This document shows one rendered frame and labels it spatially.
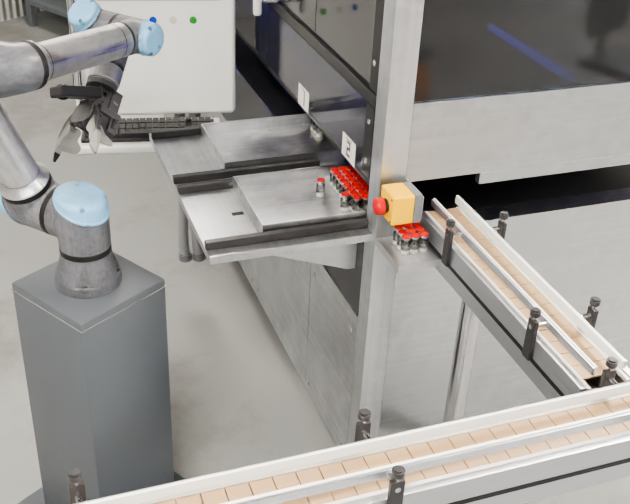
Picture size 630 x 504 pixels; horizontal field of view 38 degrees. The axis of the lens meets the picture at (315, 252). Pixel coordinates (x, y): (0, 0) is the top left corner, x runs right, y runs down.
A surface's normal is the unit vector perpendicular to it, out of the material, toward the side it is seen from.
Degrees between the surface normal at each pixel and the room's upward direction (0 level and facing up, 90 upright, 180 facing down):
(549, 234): 90
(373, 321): 90
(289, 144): 0
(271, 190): 0
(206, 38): 90
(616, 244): 90
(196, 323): 0
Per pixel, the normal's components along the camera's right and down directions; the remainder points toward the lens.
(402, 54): 0.34, 0.50
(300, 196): 0.04, -0.85
